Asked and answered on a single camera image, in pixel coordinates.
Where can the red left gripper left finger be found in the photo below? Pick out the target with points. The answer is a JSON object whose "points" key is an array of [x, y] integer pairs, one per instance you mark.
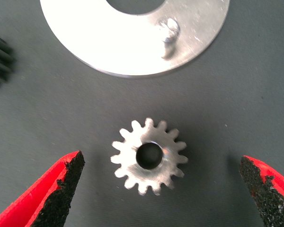
{"points": [[38, 203]]}

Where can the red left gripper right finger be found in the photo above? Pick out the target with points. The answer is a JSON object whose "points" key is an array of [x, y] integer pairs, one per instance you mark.
{"points": [[274, 201]]}

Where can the small steel planetary gear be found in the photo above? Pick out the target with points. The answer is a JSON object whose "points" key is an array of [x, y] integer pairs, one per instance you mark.
{"points": [[130, 165], [0, 61]]}

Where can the dark grey table cloth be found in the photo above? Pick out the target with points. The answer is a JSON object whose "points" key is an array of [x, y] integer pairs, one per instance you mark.
{"points": [[61, 118]]}

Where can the round metal carrier plate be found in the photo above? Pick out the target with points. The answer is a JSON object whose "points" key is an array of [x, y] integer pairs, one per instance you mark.
{"points": [[85, 35]]}

